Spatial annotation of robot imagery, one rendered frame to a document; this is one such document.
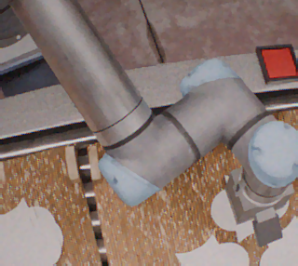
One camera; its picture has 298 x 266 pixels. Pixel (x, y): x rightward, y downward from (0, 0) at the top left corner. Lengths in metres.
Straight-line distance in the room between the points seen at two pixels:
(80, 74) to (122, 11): 1.55
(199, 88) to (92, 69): 0.15
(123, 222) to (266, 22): 1.36
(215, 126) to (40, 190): 0.41
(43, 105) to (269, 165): 0.54
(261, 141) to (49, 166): 0.46
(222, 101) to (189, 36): 1.43
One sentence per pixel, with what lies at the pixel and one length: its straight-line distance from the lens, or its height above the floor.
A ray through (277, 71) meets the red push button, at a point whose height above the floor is 0.93.
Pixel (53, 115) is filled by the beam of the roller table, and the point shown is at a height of 0.92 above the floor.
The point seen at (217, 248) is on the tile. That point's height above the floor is 0.95.
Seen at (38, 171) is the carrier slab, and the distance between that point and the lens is 1.20.
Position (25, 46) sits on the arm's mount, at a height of 0.89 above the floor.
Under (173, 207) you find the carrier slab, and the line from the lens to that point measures 1.16.
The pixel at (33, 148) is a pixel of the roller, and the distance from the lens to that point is 1.23.
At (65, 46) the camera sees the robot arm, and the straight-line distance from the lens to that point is 0.82.
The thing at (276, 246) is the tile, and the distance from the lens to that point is 1.16.
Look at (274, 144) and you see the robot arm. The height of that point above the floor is 1.26.
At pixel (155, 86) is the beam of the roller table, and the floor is 0.91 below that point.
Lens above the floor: 2.07
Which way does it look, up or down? 74 degrees down
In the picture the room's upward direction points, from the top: 1 degrees clockwise
